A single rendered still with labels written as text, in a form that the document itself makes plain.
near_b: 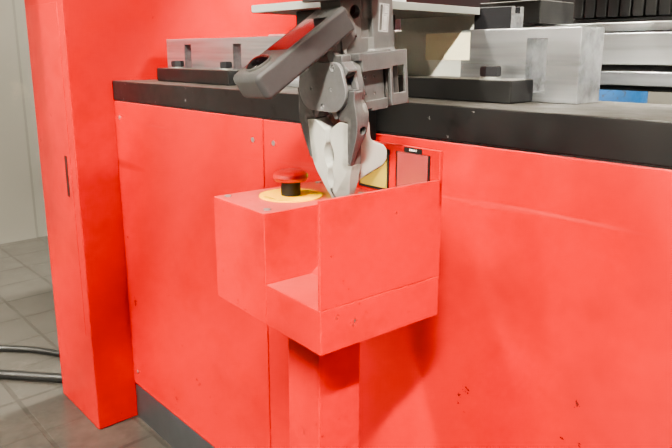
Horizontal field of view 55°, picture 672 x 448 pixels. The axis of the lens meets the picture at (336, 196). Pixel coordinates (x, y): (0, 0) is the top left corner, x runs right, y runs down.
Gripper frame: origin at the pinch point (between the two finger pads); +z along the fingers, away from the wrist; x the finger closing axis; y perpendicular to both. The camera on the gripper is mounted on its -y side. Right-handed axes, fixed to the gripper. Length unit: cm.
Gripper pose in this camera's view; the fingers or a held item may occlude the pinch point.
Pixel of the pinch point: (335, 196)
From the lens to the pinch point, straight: 64.7
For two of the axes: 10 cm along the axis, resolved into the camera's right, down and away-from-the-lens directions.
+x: -6.2, -1.7, 7.6
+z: 0.7, 9.6, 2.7
